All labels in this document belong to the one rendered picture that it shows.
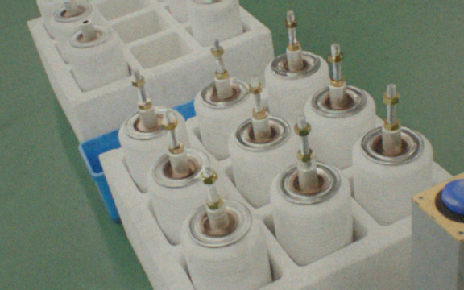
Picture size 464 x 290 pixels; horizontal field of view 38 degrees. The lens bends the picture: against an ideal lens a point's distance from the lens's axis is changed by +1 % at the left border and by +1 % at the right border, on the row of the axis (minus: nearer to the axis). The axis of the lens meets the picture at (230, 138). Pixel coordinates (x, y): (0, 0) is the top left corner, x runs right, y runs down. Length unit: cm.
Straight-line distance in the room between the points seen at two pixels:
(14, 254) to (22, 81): 59
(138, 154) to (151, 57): 43
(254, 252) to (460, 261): 22
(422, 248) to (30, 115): 103
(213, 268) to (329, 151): 26
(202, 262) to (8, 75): 107
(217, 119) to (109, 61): 31
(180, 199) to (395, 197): 26
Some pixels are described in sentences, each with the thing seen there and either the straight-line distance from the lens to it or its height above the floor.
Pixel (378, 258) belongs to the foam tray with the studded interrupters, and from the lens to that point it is 83.
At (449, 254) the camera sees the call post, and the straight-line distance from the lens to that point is 67.
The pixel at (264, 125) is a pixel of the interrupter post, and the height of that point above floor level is 27.
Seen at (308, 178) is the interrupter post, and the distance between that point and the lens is 78.
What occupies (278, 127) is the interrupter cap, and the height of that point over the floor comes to 25.
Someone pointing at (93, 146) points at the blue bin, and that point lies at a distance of 119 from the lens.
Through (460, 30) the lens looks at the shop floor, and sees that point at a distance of 158.
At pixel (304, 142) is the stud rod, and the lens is 75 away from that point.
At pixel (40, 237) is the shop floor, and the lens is 122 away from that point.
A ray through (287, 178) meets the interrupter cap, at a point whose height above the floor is 25.
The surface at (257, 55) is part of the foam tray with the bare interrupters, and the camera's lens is 126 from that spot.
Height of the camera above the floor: 79
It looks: 37 degrees down
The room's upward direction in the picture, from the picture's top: 11 degrees counter-clockwise
